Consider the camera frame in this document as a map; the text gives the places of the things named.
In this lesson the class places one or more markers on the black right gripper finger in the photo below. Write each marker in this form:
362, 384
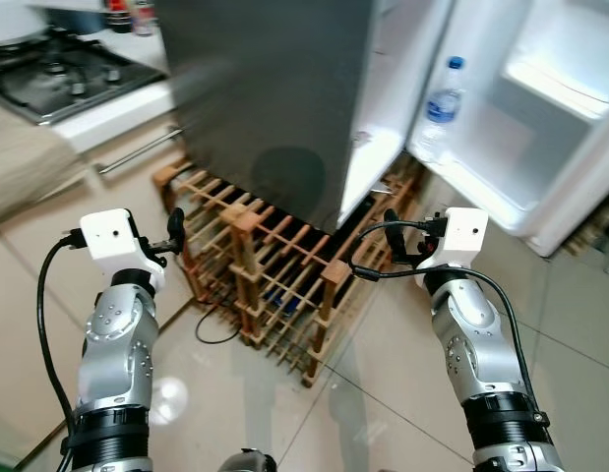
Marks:
394, 236

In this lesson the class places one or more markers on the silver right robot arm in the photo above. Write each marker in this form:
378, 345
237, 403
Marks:
476, 344

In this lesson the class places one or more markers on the white fridge door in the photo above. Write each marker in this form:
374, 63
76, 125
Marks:
540, 147

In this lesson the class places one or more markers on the grey silver fridge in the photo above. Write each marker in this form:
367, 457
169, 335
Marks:
265, 88

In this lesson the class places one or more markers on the wooden wine rack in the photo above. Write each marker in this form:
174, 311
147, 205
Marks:
247, 228

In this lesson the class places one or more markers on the clear blue-capped water bottle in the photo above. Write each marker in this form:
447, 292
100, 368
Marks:
442, 108

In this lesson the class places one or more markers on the white kitchen counter cabinet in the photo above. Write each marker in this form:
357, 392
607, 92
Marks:
19, 265

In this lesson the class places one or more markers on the beige woven cloth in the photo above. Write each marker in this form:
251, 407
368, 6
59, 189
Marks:
24, 162

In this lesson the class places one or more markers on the steel gas hob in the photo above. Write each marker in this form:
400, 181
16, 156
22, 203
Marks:
58, 79

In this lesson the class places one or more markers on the pale small jar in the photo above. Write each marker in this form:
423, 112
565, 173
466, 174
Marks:
143, 18

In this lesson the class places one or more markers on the dark red-labelled bottle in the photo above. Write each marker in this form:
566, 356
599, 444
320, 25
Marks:
118, 15

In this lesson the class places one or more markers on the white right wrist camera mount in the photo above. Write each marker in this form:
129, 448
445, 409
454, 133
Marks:
461, 231

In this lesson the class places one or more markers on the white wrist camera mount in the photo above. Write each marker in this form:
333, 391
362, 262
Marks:
461, 231
112, 236

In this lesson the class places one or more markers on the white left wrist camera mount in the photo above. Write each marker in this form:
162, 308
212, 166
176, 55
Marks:
112, 236

